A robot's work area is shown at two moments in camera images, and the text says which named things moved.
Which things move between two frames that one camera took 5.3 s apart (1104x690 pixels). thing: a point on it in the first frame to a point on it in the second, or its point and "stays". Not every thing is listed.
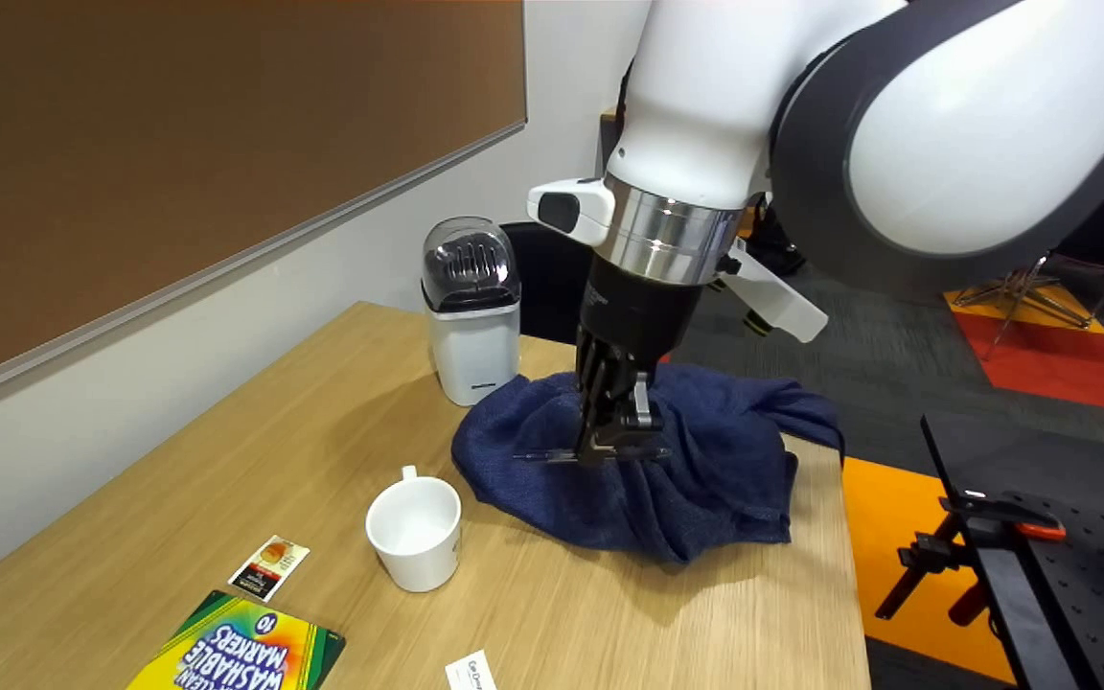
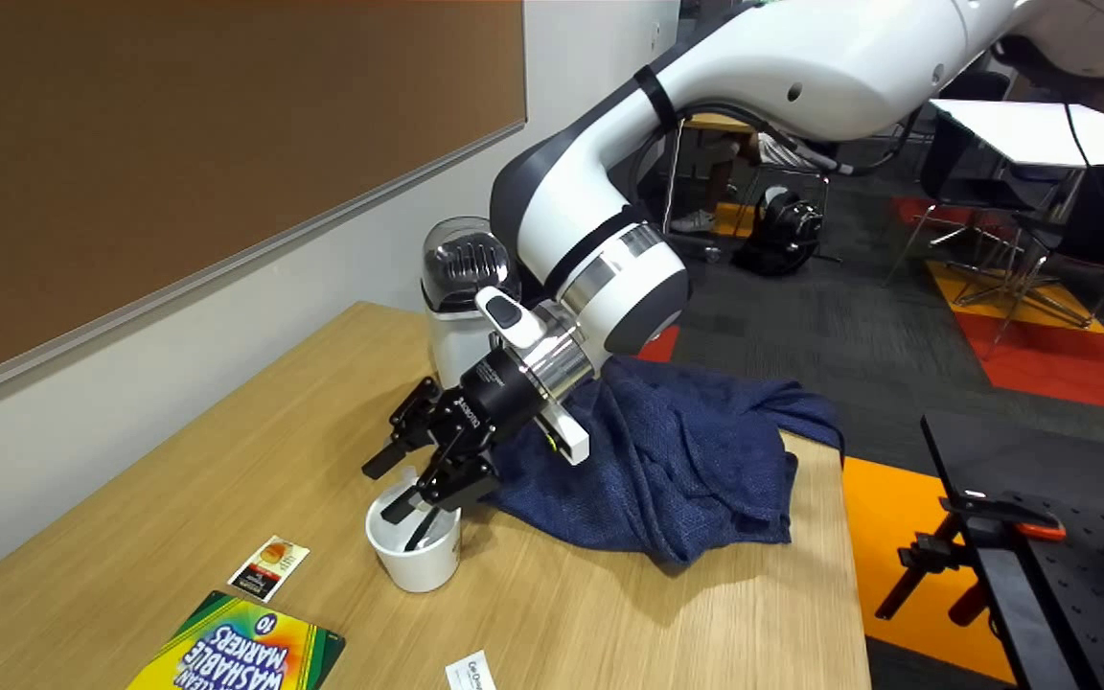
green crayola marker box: [243, 646] stays
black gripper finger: [643, 439] to [405, 435]
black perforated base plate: [1087, 612] stays
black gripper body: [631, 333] to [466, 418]
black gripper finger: [594, 439] to [454, 479]
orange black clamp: [960, 545] stays
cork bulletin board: [106, 164] stays
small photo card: [270, 564] stays
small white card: [470, 672] stays
